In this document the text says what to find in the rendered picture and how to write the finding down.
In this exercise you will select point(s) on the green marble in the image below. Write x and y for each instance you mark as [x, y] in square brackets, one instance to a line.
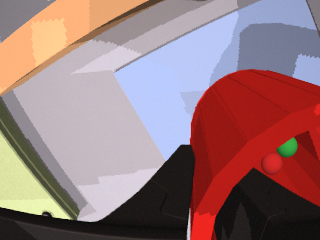
[288, 149]

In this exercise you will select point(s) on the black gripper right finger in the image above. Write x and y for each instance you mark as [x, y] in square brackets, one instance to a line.
[259, 208]

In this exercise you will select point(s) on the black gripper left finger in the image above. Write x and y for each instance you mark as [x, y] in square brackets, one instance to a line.
[158, 211]

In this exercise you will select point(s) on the red cup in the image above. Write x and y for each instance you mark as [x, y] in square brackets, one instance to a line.
[241, 118]

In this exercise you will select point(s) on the red ball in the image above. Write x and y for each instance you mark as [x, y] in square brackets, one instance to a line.
[271, 164]

